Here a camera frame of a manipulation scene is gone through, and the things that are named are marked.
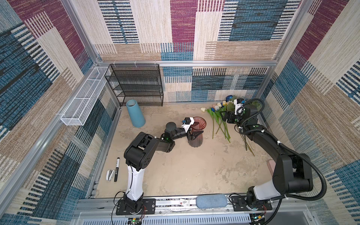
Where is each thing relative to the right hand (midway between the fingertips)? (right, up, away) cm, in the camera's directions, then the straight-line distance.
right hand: (225, 114), depth 88 cm
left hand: (-15, -7, -3) cm, 17 cm away
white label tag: (-25, -47, -14) cm, 55 cm away
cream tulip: (+3, +7, +26) cm, 28 cm away
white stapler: (-69, -35, -5) cm, 78 cm away
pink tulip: (-1, +7, +29) cm, 30 cm away
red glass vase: (-16, -7, -2) cm, 18 cm away
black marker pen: (-66, -33, -3) cm, 74 cm away
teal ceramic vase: (-58, -4, +14) cm, 60 cm away
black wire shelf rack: (-57, +24, +20) cm, 66 cm away
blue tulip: (+12, +14, +32) cm, 37 cm away
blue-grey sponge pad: (-12, -45, -15) cm, 49 cm away
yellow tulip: (+7, +9, +26) cm, 29 cm away
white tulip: (-9, +4, +26) cm, 28 cm away
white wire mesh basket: (-79, +1, -17) cm, 81 cm away
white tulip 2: (+1, +4, +24) cm, 24 cm away
